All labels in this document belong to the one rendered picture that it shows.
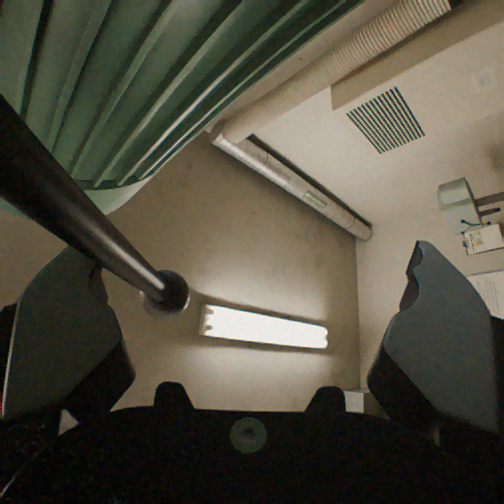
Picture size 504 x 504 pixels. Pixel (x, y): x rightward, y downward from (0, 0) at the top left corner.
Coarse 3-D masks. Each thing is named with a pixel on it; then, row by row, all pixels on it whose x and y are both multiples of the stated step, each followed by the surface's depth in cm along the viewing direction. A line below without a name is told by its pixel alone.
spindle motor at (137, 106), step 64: (0, 0) 7; (64, 0) 7; (128, 0) 7; (192, 0) 7; (256, 0) 8; (320, 0) 8; (0, 64) 9; (64, 64) 9; (128, 64) 9; (192, 64) 9; (256, 64) 11; (64, 128) 12; (128, 128) 13; (192, 128) 14; (128, 192) 21
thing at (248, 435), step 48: (96, 432) 4; (144, 432) 4; (192, 432) 4; (240, 432) 4; (288, 432) 4; (336, 432) 4; (384, 432) 4; (48, 480) 3; (96, 480) 4; (144, 480) 4; (192, 480) 4; (240, 480) 4; (288, 480) 4; (336, 480) 4; (384, 480) 4; (432, 480) 4
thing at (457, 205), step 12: (456, 180) 169; (444, 192) 172; (456, 192) 167; (468, 192) 164; (444, 204) 183; (456, 204) 177; (468, 204) 171; (480, 204) 179; (444, 216) 188; (456, 216) 186; (468, 216) 183; (480, 216) 193; (456, 228) 201; (468, 228) 196; (480, 228) 196
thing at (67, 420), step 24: (0, 312) 7; (0, 336) 6; (0, 360) 6; (0, 384) 5; (0, 408) 5; (0, 432) 4; (24, 432) 4; (48, 432) 4; (0, 456) 4; (24, 456) 4; (0, 480) 4
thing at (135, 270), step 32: (0, 96) 4; (0, 128) 4; (0, 160) 4; (32, 160) 5; (0, 192) 5; (32, 192) 5; (64, 192) 6; (64, 224) 6; (96, 224) 8; (96, 256) 9; (128, 256) 10; (160, 288) 16
